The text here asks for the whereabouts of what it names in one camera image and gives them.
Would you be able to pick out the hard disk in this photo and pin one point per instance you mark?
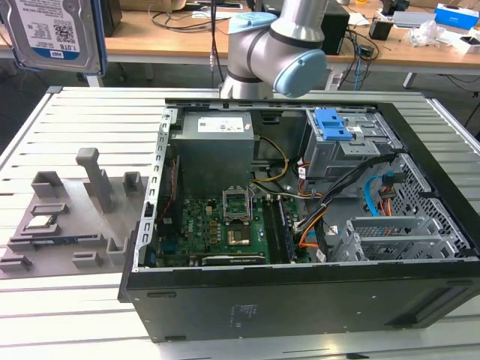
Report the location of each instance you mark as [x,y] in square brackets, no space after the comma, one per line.
[48,30]

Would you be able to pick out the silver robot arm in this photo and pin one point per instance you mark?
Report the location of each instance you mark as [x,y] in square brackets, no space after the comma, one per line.
[258,45]

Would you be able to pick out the grey metal disk bay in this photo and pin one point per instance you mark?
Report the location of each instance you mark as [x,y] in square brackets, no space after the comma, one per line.
[386,240]

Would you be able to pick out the grey power supply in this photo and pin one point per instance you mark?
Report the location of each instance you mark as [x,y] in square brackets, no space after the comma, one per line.
[213,150]

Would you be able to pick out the black RAM slot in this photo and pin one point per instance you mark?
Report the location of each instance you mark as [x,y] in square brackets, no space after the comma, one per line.
[275,228]
[267,228]

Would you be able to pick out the CPU socket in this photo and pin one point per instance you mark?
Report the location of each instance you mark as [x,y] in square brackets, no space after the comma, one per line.
[237,237]

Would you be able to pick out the green motherboard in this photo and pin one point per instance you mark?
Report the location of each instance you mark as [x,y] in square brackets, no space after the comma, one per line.
[202,232]

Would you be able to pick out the installed RAM stick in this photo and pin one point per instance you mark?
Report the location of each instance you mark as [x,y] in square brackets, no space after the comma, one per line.
[287,228]

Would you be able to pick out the black graphics card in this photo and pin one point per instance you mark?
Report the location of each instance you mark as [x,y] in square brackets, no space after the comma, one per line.
[232,260]

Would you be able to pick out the grey metal drive cage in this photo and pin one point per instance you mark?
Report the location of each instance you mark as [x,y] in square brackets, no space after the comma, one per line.
[337,157]

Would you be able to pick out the blue plastic latch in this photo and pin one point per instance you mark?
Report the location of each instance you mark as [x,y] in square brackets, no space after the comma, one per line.
[330,125]

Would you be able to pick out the black PC case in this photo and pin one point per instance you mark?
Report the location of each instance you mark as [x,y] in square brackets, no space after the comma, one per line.
[262,300]

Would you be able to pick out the white power strip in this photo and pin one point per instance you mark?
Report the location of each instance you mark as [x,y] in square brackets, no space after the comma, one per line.
[336,79]

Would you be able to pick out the wooden desk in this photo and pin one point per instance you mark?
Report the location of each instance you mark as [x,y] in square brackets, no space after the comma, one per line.
[180,45]

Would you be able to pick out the grey parts rack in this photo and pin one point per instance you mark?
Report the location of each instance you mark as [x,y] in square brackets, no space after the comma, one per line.
[82,225]

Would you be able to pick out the silver CPU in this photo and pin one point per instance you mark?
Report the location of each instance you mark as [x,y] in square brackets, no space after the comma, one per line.
[39,222]

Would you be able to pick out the black cube box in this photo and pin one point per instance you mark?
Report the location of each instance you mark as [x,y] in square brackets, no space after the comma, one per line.
[380,30]

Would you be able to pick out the grey flat box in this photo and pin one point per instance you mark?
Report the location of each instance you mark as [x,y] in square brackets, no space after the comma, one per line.
[414,19]

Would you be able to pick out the clear plastic bags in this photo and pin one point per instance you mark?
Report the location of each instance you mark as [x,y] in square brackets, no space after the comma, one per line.
[431,33]

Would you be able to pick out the blue and white box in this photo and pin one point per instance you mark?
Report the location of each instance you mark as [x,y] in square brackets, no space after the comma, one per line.
[457,15]

